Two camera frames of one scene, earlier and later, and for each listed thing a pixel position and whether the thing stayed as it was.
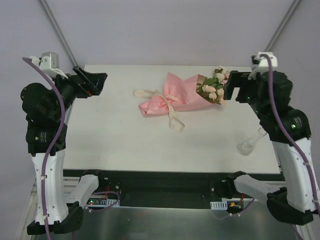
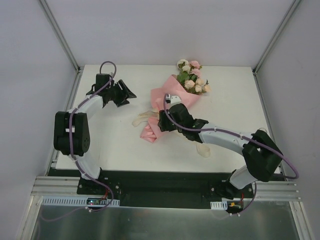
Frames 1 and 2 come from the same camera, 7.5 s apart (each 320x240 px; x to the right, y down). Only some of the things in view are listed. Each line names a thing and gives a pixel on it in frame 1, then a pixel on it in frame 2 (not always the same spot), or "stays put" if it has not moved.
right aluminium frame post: x=282 y=25 stays put
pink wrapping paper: x=184 y=89 -> x=172 y=87
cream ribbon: x=175 y=124 -> x=201 y=149
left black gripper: x=81 y=81 -> x=117 y=92
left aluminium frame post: x=48 y=12 stays put
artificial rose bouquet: x=213 y=87 -> x=189 y=75
